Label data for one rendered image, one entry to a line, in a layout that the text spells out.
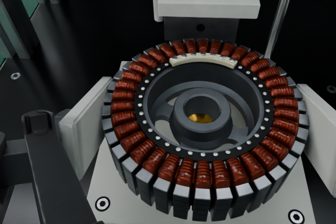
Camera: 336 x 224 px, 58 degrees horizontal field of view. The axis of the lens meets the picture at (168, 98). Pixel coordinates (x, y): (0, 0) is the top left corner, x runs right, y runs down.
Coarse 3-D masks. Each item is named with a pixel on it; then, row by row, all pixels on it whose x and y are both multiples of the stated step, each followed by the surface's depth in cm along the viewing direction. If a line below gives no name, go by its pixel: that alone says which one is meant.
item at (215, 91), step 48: (192, 48) 19; (240, 48) 19; (144, 96) 17; (192, 96) 18; (240, 96) 19; (288, 96) 17; (144, 144) 15; (192, 144) 17; (240, 144) 15; (288, 144) 15; (144, 192) 15; (192, 192) 15; (240, 192) 13
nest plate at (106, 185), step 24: (240, 120) 24; (96, 168) 22; (96, 192) 21; (120, 192) 21; (288, 192) 20; (96, 216) 20; (120, 216) 20; (144, 216) 20; (168, 216) 20; (240, 216) 19; (264, 216) 19; (288, 216) 19; (312, 216) 19
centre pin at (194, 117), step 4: (192, 116) 22; (196, 116) 22; (200, 116) 22; (204, 116) 22; (208, 116) 22; (196, 120) 22; (200, 120) 22; (204, 120) 22; (208, 120) 22; (212, 120) 22
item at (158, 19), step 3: (153, 0) 30; (156, 0) 30; (153, 3) 31; (156, 3) 30; (153, 6) 31; (156, 6) 30; (153, 9) 31; (156, 9) 31; (156, 12) 31; (156, 15) 31; (156, 18) 32; (159, 18) 32; (162, 18) 32; (156, 21) 32; (159, 21) 32; (162, 21) 32
